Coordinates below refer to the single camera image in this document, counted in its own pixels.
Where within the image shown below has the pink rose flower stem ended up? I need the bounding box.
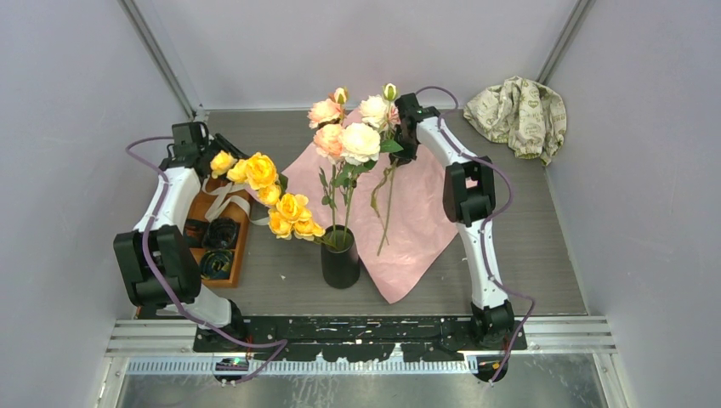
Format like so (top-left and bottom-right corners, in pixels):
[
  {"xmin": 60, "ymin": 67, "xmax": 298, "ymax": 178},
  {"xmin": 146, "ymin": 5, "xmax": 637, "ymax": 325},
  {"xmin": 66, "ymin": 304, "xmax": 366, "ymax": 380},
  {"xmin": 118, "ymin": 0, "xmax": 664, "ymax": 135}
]
[{"xmin": 371, "ymin": 103, "xmax": 400, "ymax": 256}]

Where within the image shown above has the white rose flower stem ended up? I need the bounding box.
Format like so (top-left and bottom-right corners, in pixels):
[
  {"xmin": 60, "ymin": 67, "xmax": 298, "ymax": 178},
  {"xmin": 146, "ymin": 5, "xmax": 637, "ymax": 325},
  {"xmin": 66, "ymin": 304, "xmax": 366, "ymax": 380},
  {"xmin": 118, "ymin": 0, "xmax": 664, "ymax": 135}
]
[{"xmin": 332, "ymin": 82, "xmax": 400, "ymax": 224}]

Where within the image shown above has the cream ribbon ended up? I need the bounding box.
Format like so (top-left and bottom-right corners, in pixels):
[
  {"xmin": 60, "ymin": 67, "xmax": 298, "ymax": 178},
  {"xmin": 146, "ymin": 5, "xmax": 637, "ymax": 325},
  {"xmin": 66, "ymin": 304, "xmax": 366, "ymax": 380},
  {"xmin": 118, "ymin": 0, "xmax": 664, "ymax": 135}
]
[{"xmin": 201, "ymin": 178, "xmax": 270, "ymax": 225}]

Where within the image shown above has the peach rose flower stem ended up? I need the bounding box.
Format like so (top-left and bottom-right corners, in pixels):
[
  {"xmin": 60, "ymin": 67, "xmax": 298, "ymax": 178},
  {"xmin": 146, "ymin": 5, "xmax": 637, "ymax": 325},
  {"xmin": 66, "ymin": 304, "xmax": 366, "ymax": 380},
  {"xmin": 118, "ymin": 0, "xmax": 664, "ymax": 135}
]
[{"xmin": 307, "ymin": 87, "xmax": 352, "ymax": 252}]

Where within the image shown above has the pink purple wrapping paper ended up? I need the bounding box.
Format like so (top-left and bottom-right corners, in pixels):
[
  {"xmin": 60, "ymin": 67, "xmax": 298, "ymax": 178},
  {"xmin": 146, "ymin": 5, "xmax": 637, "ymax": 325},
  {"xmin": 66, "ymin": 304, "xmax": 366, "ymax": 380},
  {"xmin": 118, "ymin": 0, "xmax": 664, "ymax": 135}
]
[{"xmin": 250, "ymin": 127, "xmax": 457, "ymax": 303}]

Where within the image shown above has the yellow rose flower stem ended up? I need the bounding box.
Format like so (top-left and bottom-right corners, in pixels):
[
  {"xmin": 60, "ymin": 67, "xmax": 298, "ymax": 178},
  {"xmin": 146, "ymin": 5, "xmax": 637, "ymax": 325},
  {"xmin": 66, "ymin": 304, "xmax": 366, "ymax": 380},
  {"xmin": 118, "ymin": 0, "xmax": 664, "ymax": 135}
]
[{"xmin": 210, "ymin": 150, "xmax": 338, "ymax": 249}]

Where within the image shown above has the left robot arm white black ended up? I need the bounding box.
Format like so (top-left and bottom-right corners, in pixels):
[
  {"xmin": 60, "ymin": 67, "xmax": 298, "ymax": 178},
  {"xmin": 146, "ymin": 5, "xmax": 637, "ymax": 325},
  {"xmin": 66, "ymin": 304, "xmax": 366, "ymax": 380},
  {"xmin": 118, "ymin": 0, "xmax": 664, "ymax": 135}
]
[{"xmin": 113, "ymin": 122, "xmax": 248, "ymax": 351}]

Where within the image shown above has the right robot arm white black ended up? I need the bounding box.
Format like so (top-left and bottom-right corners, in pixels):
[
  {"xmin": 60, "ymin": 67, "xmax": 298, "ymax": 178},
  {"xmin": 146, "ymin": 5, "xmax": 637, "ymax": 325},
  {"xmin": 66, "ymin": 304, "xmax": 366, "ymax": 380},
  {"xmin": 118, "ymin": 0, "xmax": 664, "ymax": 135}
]
[{"xmin": 391, "ymin": 93, "xmax": 517, "ymax": 349}]

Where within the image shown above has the dark cylindrical vase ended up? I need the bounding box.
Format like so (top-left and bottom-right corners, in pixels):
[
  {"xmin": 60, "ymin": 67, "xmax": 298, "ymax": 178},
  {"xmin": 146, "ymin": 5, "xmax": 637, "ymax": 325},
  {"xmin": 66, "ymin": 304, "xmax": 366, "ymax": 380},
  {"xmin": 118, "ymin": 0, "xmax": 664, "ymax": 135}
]
[{"xmin": 321, "ymin": 225, "xmax": 361, "ymax": 289}]

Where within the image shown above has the orange compartment tray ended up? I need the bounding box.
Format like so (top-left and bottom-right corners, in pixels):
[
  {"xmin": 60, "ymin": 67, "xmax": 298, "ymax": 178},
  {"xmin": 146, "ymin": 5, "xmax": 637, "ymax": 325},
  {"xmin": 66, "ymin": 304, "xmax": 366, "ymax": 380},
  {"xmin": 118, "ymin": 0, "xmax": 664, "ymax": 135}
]
[{"xmin": 181, "ymin": 178, "xmax": 253, "ymax": 288}]

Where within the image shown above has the rolled dark fabric middle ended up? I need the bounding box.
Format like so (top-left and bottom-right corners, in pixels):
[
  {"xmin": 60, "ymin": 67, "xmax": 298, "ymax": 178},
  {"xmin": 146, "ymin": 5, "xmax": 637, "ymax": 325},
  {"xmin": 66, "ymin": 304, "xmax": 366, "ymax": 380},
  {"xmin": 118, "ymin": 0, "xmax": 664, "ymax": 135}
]
[{"xmin": 183, "ymin": 218, "xmax": 209, "ymax": 248}]

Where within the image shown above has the rolled dark fabric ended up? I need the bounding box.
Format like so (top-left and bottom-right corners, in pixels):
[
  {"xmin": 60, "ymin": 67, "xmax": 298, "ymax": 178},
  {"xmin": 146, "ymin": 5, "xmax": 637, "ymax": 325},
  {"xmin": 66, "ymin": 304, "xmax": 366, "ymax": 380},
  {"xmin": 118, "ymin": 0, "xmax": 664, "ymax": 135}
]
[
  {"xmin": 203, "ymin": 217, "xmax": 240, "ymax": 250},
  {"xmin": 183, "ymin": 218, "xmax": 209, "ymax": 248},
  {"xmin": 199, "ymin": 249, "xmax": 234, "ymax": 281}
]

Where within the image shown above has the rolled dark fabric upper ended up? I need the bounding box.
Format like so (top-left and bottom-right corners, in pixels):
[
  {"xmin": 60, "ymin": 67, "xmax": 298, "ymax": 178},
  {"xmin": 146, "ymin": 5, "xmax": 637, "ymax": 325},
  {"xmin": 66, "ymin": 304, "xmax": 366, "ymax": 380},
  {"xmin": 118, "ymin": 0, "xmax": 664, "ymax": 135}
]
[{"xmin": 203, "ymin": 217, "xmax": 240, "ymax": 250}]

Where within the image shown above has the rolled dark fabric lower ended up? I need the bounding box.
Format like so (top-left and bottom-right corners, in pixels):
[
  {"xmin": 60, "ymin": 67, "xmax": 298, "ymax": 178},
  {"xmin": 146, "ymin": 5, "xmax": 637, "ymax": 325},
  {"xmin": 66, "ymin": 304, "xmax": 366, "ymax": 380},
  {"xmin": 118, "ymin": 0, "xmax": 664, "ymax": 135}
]
[{"xmin": 199, "ymin": 249, "xmax": 234, "ymax": 281}]

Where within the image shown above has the patterned cream cloth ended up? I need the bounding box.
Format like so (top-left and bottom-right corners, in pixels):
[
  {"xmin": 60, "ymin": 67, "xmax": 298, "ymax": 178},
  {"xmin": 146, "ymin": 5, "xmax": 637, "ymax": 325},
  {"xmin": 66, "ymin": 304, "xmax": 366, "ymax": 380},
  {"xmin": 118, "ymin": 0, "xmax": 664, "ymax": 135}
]
[{"xmin": 463, "ymin": 76, "xmax": 567, "ymax": 167}]

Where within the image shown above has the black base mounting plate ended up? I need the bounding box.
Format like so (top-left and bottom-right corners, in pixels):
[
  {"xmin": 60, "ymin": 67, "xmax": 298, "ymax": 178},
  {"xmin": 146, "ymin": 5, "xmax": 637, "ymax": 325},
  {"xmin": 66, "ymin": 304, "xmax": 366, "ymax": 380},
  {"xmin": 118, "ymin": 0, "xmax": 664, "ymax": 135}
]
[{"xmin": 193, "ymin": 315, "xmax": 527, "ymax": 363}]

